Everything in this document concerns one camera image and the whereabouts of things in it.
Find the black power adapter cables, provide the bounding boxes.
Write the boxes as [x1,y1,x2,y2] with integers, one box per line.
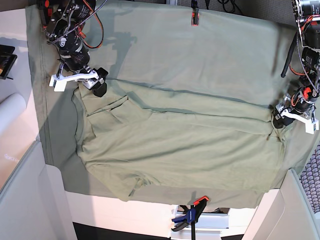
[204,0,245,16]

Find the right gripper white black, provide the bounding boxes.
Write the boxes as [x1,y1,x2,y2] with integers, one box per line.
[56,63,108,98]

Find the orange black clamp far left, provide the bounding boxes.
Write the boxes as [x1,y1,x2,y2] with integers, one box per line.
[36,0,53,29]

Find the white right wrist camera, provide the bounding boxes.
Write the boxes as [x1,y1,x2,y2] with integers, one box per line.
[49,75,67,92]

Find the white paper roll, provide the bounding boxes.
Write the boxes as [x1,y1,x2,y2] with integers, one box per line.
[0,93,27,135]

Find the blue orange bar clamp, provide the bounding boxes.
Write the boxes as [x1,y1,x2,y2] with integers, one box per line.
[171,195,210,240]

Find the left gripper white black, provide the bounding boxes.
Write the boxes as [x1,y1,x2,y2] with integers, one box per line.
[272,93,319,129]

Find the black tablet device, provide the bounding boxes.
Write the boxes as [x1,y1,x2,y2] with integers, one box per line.
[0,44,18,80]

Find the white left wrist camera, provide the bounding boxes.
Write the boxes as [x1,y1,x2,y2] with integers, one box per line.
[304,118,320,135]

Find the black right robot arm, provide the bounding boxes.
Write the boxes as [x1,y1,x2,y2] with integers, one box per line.
[36,0,108,98]

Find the orange black clamp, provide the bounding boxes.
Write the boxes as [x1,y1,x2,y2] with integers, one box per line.
[36,0,53,29]
[191,0,199,27]

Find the light green T-shirt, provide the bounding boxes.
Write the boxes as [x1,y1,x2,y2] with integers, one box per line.
[72,79,292,201]

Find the black mesh chair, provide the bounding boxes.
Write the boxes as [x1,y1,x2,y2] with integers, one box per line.
[299,144,320,214]

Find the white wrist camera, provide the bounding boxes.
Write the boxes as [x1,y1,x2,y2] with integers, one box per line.
[304,118,320,135]
[49,75,67,92]

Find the orange black clamp far middle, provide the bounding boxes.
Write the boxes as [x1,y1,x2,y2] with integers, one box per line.
[191,0,199,27]

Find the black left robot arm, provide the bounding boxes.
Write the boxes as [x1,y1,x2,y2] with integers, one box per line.
[272,0,320,134]

